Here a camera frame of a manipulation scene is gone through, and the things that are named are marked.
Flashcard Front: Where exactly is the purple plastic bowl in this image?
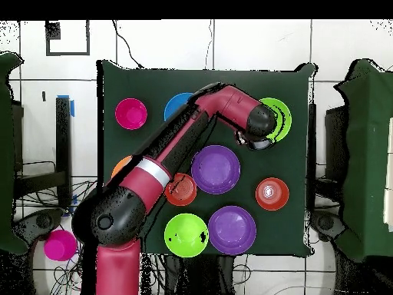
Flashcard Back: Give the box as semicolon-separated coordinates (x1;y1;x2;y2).
190;144;242;195
207;205;257;256

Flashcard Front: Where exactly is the green plastic bowl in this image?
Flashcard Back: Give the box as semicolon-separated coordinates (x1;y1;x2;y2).
259;97;293;144
163;213;210;258

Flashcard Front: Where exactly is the large orange plastic bowl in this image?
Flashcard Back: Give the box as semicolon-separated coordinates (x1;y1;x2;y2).
111;155;133;178

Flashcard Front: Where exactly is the dark green tablecloth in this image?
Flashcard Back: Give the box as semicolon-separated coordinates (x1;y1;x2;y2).
96;59;317;258

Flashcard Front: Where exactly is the orange-red plastic bowl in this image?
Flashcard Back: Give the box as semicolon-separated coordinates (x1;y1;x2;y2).
163;172;198;207
255;177;290;212

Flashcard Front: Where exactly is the blue plastic bowl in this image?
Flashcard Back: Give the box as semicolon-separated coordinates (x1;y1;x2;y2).
163;92;195;121

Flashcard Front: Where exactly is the pink plastic bowl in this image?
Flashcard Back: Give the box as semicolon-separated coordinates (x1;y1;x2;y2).
114;98;148;131

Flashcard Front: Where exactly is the green cloth side table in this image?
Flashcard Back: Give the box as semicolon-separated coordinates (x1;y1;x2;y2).
333;58;393;264
0;51;28;256

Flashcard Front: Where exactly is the pink plastic cup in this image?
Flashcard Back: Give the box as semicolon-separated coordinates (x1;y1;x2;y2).
43;229;78;262

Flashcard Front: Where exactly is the black pedestal foot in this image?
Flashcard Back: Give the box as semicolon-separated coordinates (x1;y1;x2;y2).
15;208;65;244
309;210;348;244

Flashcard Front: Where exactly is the black post with blue tape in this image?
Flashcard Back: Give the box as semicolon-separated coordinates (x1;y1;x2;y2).
55;94;76;210

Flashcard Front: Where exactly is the grey square floor frame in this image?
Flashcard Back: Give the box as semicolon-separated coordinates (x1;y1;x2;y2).
45;20;91;57

